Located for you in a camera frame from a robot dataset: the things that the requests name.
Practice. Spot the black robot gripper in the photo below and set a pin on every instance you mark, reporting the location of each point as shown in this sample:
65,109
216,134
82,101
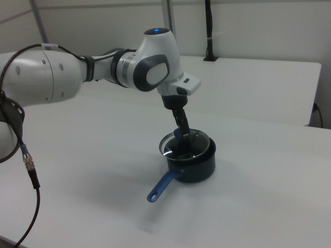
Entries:
174,101

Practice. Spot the glass lid with blue knob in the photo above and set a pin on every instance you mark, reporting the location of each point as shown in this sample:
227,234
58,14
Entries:
178,135

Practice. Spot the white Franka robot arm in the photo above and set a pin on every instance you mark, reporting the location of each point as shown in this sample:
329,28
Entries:
64,75

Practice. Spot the black clamp-mounted pole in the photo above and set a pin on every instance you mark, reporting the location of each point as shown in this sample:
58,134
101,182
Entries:
210,31

